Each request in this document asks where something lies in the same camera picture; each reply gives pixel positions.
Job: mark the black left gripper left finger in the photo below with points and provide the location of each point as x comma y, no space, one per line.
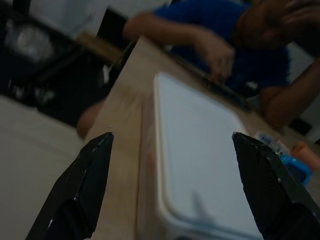
75,195

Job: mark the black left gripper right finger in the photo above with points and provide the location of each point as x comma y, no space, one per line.
272,200

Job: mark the black phone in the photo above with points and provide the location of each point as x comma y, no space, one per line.
232,96

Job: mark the person's right hand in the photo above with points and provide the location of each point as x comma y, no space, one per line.
218,60

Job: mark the person's left hand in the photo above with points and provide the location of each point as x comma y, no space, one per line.
297,12

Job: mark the blue plastic item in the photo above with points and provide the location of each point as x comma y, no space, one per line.
297,172

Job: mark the orange plastic cup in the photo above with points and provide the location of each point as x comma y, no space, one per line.
303,152

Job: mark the white lidded plastic container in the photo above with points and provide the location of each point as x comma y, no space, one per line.
200,150

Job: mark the light wooden table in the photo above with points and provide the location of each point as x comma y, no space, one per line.
130,112

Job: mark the black storage crate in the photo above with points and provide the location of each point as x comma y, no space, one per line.
50,75

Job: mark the person in blue shirt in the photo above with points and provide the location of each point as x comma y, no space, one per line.
200,15

